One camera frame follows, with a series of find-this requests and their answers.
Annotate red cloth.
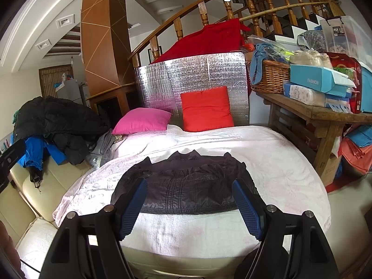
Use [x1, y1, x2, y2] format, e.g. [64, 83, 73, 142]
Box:
[149, 18, 250, 64]

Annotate clear bag of beige items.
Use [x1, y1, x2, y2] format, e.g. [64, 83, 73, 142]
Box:
[291, 48, 333, 69]

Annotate brown bamboo door curtain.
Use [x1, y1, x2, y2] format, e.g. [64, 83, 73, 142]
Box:
[39, 64, 73, 98]

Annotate light blue cardboard box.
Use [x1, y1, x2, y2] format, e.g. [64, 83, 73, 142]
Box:
[289, 64, 356, 98]

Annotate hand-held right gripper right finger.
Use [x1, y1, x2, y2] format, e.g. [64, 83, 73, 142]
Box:
[232, 177, 340, 279]

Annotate dotted dark plastic bag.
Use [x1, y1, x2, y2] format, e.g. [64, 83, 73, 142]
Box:
[298, 30, 327, 53]

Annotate silver foil insulation panel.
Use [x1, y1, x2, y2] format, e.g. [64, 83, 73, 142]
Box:
[134, 51, 250, 127]

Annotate dark quilted jacket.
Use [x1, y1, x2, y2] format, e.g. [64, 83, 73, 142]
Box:
[110, 149, 260, 215]

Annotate blue jacket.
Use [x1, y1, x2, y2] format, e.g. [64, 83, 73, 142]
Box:
[12, 136, 69, 169]

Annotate red pillow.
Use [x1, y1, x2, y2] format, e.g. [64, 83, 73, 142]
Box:
[180, 86, 234, 132]

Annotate wooden stair railing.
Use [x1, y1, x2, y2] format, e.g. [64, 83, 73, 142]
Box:
[128, 0, 346, 67]

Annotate person's left forearm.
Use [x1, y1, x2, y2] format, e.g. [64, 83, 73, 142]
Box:
[0, 221, 25, 279]

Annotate grey refrigerator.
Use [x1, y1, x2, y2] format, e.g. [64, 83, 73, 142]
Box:
[56, 78, 90, 105]

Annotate black puffy coat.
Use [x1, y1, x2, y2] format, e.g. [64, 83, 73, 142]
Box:
[13, 96, 111, 166]

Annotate stack of folded cloths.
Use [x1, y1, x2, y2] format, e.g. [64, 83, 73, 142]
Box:
[339, 123, 372, 178]

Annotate grey clothes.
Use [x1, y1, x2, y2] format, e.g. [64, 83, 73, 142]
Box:
[87, 129, 117, 167]

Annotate brown cardboard box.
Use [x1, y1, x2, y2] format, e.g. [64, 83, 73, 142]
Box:
[322, 155, 342, 186]

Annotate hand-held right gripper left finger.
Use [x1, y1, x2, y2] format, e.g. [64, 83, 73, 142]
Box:
[38, 177, 148, 279]

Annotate beige sofa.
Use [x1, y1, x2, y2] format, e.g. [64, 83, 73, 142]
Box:
[0, 148, 93, 268]

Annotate brown wooden column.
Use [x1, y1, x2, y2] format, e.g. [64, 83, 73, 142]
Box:
[81, 0, 137, 102]

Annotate pink pillow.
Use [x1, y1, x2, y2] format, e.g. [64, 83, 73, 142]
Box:
[112, 107, 173, 135]

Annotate blue container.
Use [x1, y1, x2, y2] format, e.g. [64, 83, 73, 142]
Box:
[359, 64, 372, 114]

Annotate red printed bag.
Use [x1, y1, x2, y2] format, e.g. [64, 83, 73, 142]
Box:
[322, 52, 364, 114]

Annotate blue cloth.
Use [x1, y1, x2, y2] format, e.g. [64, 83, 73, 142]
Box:
[250, 43, 279, 85]

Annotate wooden side table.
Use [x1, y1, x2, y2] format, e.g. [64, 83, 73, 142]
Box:
[251, 87, 372, 186]

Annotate wicker basket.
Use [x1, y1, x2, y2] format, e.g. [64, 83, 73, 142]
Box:
[246, 60, 291, 94]

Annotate clear plastic storage box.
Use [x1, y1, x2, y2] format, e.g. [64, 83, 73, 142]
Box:
[320, 16, 372, 67]

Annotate white blanket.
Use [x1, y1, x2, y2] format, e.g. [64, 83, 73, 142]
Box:
[52, 123, 332, 258]

